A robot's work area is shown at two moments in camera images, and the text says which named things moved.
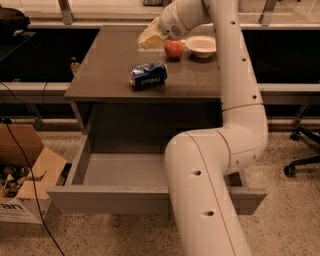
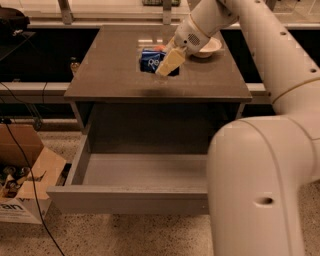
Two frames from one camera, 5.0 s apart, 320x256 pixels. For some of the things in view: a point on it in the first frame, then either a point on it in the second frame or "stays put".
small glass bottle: [75, 65] stays put
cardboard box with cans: [27, 169] stays put
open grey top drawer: [131, 182] stays put
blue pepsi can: [147, 75] → [150, 60]
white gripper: [169, 23] → [187, 37]
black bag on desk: [12, 20] stays put
